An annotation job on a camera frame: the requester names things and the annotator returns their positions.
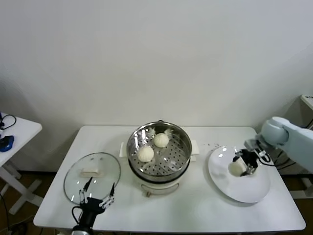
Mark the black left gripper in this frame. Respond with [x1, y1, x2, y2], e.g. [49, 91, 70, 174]
[78, 176, 115, 226]

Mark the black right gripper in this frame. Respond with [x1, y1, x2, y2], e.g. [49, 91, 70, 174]
[232, 145, 271, 177]

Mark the stainless steel steamer basket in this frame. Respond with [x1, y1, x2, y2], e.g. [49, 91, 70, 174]
[126, 121, 193, 178]

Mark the round glass pot lid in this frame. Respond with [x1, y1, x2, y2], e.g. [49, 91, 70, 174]
[64, 152, 122, 200]

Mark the white round plate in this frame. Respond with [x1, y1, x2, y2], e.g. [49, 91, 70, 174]
[207, 146, 271, 203]

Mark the white electric cooking pot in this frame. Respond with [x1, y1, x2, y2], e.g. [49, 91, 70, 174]
[119, 119, 201, 198]

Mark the white side table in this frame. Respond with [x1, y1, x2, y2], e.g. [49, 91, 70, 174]
[0, 114, 44, 215]

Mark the blue computer mouse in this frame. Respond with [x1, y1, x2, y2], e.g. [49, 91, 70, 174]
[0, 135, 15, 152]

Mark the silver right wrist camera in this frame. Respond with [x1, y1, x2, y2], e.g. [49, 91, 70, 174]
[244, 138, 259, 149]

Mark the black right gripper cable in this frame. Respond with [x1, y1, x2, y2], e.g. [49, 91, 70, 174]
[256, 153, 278, 167]

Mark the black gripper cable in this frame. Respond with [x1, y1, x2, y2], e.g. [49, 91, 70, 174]
[256, 153, 278, 167]
[72, 206, 84, 225]

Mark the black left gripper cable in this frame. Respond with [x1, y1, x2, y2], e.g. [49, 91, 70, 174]
[72, 206, 84, 225]

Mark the thin black looped cable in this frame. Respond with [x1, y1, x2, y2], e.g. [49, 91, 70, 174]
[0, 114, 18, 134]

